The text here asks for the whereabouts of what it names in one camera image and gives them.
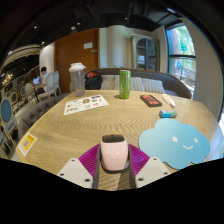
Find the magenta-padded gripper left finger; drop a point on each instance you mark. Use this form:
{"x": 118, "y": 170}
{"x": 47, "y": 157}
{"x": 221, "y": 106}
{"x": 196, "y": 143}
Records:
{"x": 76, "y": 171}

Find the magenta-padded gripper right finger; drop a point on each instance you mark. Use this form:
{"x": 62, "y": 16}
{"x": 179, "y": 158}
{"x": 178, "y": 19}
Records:
{"x": 151, "y": 171}

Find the pink computer mouse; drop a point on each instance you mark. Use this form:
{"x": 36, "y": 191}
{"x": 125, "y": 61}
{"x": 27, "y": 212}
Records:
{"x": 114, "y": 153}

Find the blue cloud-shaped mouse pad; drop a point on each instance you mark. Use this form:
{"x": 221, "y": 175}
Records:
{"x": 176, "y": 141}

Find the yellow square sticker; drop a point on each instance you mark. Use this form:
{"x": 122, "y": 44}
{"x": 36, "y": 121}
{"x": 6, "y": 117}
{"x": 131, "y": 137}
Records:
{"x": 26, "y": 144}

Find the small blue green pack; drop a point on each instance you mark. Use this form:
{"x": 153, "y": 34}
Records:
{"x": 168, "y": 114}

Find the printed paper leaflet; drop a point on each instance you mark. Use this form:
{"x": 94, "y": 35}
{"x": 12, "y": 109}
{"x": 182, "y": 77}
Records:
{"x": 85, "y": 104}

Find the black box with red print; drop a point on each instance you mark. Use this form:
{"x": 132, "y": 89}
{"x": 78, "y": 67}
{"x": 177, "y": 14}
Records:
{"x": 150, "y": 100}

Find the grey tufted sofa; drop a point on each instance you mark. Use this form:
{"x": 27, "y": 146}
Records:
{"x": 35, "y": 111}

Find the cream wrapped tube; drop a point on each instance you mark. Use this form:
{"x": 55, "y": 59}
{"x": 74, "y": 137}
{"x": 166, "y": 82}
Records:
{"x": 168, "y": 100}

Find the striped cushion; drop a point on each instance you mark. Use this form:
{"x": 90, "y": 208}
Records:
{"x": 136, "y": 84}
{"x": 154, "y": 86}
{"x": 110, "y": 82}

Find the clear shaker bottle white lid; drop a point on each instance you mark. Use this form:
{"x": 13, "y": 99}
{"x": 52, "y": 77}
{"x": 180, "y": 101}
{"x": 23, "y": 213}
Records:
{"x": 77, "y": 81}

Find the green drink can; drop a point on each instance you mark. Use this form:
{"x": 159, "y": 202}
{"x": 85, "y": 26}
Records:
{"x": 125, "y": 85}

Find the blue round-back chair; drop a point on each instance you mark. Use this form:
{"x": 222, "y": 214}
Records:
{"x": 6, "y": 113}

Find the white round-back chair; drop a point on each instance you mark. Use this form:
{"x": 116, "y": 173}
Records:
{"x": 50, "y": 84}

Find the black backpack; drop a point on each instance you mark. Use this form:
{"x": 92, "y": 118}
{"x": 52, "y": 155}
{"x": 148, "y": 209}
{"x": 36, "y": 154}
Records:
{"x": 93, "y": 81}

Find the grey curved bench sofa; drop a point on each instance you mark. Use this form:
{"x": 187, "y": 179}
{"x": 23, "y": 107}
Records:
{"x": 170, "y": 81}

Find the open laptop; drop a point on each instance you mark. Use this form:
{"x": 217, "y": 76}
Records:
{"x": 36, "y": 80}

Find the person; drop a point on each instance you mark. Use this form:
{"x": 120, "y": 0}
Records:
{"x": 44, "y": 75}

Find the brown wooden door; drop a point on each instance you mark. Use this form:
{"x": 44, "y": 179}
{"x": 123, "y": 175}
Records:
{"x": 73, "y": 53}

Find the arched glass-door cabinet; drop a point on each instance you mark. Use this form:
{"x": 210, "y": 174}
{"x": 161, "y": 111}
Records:
{"x": 145, "y": 53}

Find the black-framed window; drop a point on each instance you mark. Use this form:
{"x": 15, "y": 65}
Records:
{"x": 181, "y": 55}

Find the white door sign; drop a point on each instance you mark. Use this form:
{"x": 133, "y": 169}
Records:
{"x": 88, "y": 45}

